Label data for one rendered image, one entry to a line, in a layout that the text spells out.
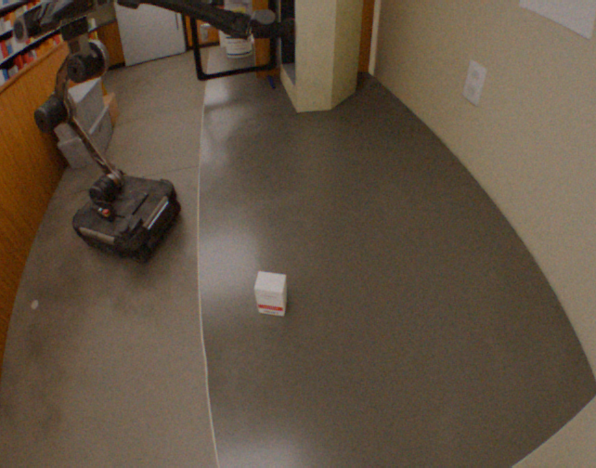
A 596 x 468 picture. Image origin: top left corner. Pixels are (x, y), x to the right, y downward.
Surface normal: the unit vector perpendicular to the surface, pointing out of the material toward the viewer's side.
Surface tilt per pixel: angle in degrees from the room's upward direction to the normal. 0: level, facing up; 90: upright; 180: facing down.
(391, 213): 0
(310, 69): 90
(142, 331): 0
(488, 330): 0
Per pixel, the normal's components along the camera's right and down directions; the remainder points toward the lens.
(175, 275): 0.00, -0.66
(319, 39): 0.21, 0.73
